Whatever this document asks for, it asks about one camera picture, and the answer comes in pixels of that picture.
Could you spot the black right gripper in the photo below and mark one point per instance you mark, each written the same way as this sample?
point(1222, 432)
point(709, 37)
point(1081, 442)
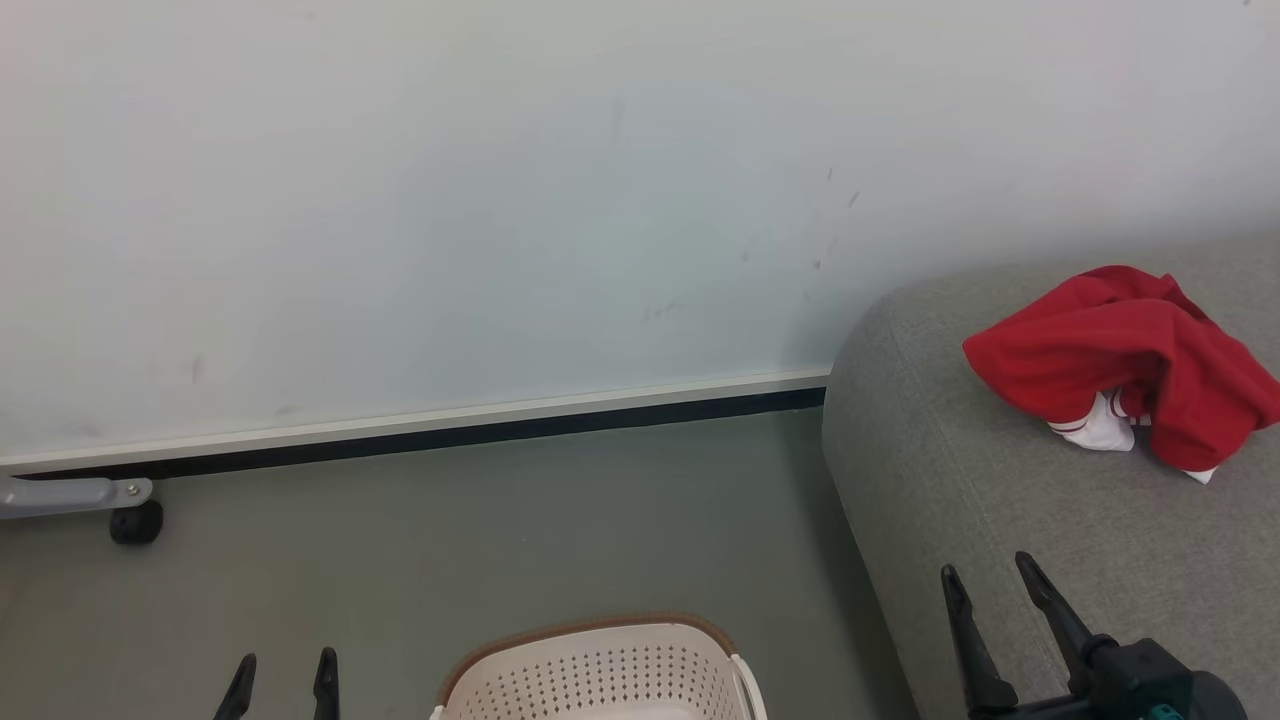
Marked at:
point(1150, 685)

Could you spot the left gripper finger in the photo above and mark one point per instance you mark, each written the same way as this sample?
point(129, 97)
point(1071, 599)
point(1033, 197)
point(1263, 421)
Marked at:
point(238, 695)
point(326, 690)

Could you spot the red garment with white cuffs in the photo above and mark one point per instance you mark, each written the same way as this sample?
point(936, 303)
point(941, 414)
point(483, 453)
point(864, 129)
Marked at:
point(1100, 345)

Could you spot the grey fabric sofa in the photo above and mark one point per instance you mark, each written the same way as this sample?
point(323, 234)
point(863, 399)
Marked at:
point(1000, 520)

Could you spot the black caster wheel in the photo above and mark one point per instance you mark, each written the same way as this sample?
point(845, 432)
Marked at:
point(137, 523)

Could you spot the grey metal stand leg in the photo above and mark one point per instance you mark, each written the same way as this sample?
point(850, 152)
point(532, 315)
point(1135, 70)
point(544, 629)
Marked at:
point(60, 495)

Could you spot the cream perforated laundry basket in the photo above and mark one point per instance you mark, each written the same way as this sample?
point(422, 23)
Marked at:
point(600, 675)

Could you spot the white and black baseboard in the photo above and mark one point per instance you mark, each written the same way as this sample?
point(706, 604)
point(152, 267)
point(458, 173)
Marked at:
point(420, 430)

